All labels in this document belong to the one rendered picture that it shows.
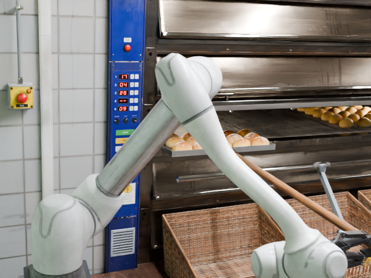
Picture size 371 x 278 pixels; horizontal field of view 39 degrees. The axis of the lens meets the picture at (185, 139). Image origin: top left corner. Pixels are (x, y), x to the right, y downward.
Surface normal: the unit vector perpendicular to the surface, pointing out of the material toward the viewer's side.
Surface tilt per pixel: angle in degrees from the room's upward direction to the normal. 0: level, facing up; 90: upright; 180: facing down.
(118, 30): 90
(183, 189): 70
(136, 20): 90
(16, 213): 90
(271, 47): 90
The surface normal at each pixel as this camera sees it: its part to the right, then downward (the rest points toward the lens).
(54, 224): 0.14, -0.06
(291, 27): 0.38, -0.07
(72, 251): 0.73, 0.23
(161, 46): 0.39, 0.27
